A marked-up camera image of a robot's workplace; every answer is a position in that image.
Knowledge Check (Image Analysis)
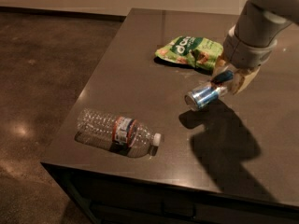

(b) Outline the blue silver redbull can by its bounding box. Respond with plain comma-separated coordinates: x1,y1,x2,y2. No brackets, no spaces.
184,82,228,111

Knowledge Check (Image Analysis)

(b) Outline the green chip bag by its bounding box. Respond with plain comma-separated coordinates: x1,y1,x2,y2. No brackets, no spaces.
155,36,223,72

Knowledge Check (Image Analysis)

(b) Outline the dark cabinet drawer handle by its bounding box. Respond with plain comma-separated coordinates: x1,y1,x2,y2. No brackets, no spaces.
161,202,196,219

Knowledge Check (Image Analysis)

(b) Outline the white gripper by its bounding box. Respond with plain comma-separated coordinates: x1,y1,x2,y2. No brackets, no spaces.
212,27,278,94

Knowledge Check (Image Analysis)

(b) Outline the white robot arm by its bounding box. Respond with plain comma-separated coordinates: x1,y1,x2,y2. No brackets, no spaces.
213,0,299,94

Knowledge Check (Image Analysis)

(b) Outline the clear plastic water bottle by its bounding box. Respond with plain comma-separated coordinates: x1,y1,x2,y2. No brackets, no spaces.
75,108,162,158

